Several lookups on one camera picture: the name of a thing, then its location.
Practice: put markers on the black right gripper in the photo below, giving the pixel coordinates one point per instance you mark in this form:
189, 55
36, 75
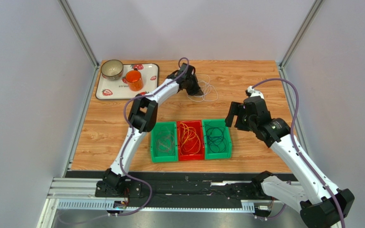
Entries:
237, 113

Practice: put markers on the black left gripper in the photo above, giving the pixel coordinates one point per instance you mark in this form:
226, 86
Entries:
196, 91

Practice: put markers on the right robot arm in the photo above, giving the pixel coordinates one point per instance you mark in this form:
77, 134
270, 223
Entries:
319, 201

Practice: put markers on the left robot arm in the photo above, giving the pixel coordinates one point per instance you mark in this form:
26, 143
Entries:
141, 120

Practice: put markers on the right green plastic bin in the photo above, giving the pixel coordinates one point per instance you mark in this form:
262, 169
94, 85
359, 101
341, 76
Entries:
217, 139

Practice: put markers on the green plastic bin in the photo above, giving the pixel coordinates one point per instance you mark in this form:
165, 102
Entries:
163, 142
217, 139

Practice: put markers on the red plastic bin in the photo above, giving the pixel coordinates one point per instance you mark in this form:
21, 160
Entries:
190, 140

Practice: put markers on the orange glass cup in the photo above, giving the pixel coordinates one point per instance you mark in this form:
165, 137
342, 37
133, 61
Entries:
134, 80

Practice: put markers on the left green plastic bin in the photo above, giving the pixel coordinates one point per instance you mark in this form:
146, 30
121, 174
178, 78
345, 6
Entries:
163, 142

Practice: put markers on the white strawberry tray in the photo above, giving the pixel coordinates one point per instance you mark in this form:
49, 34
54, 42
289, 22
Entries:
119, 89

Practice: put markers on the ceramic bowl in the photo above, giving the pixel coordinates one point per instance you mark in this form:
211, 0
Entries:
112, 69

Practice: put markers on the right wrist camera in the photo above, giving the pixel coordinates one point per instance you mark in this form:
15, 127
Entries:
251, 92

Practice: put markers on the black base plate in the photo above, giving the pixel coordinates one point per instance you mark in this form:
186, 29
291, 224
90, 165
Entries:
236, 186

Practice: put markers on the aluminium frame rail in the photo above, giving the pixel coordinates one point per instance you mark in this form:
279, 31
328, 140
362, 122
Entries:
71, 203

